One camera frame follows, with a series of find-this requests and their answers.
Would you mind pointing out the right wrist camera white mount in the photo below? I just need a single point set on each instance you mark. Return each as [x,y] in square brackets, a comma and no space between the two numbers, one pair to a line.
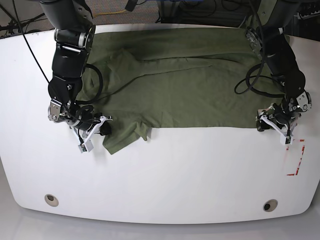
[84,135]

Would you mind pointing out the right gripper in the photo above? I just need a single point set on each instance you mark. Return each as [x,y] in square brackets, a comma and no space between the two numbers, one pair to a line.
[78,117]

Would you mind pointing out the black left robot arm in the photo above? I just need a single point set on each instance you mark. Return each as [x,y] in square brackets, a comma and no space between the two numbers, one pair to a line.
[269,40]

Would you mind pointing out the red tape rectangle marking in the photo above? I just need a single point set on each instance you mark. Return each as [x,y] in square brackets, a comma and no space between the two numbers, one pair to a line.
[293,157]

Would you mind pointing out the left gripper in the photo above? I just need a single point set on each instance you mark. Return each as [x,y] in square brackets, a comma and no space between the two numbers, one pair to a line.
[286,112]

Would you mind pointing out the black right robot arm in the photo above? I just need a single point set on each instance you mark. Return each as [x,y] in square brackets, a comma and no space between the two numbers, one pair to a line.
[74,34]

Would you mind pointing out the olive green T-shirt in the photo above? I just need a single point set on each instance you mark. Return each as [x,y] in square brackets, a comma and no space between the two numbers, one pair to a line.
[174,78]

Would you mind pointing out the table grommet hole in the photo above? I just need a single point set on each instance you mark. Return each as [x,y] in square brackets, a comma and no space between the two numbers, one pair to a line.
[270,205]
[51,200]

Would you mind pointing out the right table grommet hole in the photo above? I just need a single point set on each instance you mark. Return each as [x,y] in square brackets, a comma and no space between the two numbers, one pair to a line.
[270,205]

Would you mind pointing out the left table grommet hole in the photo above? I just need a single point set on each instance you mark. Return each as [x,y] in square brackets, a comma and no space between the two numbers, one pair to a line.
[51,200]

